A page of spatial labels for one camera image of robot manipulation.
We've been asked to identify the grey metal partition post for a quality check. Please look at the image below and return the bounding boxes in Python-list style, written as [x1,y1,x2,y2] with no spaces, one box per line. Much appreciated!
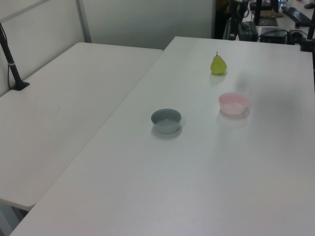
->
[75,0,92,44]

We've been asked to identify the white side table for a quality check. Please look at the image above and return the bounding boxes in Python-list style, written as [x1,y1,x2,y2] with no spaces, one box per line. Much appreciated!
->
[0,42,164,236]

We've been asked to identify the black monitor stand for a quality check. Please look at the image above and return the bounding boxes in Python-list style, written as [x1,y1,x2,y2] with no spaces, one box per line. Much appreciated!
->
[252,0,281,27]

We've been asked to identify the thin black pole cable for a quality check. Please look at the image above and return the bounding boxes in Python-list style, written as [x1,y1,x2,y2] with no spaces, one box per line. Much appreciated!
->
[0,23,12,89]

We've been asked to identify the white background desk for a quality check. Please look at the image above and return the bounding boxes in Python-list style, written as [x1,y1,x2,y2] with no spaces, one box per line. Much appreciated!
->
[247,0,315,34]

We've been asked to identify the brown wooden board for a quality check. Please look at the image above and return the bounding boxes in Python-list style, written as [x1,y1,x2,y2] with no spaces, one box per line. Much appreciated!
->
[259,9,284,18]

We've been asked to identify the black camera pole with base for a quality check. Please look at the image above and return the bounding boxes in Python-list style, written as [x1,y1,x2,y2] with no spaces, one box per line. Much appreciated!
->
[0,22,31,92]

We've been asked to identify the black keyboard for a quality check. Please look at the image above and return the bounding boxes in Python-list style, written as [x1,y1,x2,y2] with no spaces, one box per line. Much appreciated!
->
[281,5,312,25]

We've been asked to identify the green yellow pear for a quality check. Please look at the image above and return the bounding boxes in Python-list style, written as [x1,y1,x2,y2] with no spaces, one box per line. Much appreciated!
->
[210,51,227,76]

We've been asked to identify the black green power unit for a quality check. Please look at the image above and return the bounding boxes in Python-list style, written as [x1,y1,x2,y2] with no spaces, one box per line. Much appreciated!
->
[238,21,258,41]

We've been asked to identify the grey emergency stop box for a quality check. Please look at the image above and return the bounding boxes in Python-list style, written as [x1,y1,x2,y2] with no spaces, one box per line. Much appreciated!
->
[288,22,304,39]

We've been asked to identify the grey bowl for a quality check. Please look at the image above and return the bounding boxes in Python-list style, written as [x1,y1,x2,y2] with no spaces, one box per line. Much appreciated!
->
[151,108,182,135]

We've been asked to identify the black camera stand clamp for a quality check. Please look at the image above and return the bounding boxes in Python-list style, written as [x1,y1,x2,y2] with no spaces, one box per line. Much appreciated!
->
[299,19,315,53]

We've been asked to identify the black electronics box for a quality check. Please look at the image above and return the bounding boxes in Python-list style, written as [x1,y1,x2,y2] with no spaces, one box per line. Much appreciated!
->
[258,27,289,44]

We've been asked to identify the pink bowl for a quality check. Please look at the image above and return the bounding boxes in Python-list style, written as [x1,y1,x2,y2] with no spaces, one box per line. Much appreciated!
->
[218,92,250,116]

